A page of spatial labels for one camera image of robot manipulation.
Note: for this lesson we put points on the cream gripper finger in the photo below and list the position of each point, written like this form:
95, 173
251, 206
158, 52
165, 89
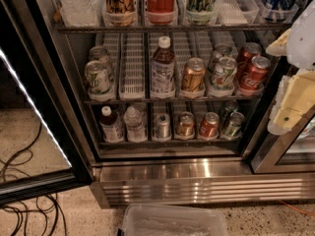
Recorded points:
294, 98
278, 47

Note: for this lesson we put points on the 7up can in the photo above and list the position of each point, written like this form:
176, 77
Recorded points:
219, 51
222, 77
100, 53
98, 80

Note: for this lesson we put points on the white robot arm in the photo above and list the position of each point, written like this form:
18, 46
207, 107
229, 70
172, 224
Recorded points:
300, 47

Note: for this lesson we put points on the rear red cola can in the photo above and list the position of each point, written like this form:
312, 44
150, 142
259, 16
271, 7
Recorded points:
246, 53

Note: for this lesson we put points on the red cola can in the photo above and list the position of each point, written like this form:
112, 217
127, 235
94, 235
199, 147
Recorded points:
246, 53
255, 73

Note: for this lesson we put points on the front red cola can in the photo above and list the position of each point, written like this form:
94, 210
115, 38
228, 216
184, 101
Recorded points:
255, 73

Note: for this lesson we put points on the right sliding fridge door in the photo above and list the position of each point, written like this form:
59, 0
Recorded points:
291, 152

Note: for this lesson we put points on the rear green can bottom shelf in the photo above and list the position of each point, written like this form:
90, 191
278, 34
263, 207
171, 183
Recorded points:
227, 108

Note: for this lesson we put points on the front green can bottom shelf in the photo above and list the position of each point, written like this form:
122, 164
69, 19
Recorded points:
231, 129

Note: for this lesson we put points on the green tall can top shelf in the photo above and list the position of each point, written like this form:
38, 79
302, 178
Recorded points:
199, 12

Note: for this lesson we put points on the gold soda can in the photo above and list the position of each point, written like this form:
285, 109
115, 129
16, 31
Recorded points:
192, 82

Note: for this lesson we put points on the red can bottom shelf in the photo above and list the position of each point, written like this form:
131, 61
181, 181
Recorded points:
209, 127

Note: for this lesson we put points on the gold can bottom shelf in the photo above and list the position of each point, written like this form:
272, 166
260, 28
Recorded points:
185, 125

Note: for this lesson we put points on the brown tea bottle middle shelf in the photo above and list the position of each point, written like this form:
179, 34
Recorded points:
162, 70

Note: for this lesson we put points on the silver can bottom shelf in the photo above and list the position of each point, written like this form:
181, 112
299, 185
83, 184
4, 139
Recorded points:
162, 128

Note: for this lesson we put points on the empty white shelf tray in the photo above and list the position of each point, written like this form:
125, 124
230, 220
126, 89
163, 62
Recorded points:
132, 67

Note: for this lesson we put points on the clear water bottle bottom shelf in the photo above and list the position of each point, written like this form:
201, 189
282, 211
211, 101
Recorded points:
136, 131

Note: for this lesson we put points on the clear water bottle shelf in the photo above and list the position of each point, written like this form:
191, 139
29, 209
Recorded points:
136, 131
80, 13

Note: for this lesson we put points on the gold tall can top shelf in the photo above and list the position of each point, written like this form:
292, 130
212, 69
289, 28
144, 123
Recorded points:
120, 13

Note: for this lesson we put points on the brown bottle bottom shelf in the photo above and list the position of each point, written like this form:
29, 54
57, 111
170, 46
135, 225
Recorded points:
111, 125

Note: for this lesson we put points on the stainless fridge base grille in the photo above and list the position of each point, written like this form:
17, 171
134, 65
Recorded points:
194, 182

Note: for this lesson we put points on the clear water bottle top shelf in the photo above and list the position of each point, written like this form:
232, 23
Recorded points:
80, 13

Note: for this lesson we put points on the open fridge glass door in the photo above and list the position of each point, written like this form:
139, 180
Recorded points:
44, 148

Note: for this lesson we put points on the red coca cola bottle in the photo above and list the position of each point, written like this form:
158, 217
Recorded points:
160, 12

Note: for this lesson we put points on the clear plastic bin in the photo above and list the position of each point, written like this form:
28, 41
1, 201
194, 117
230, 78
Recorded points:
157, 220

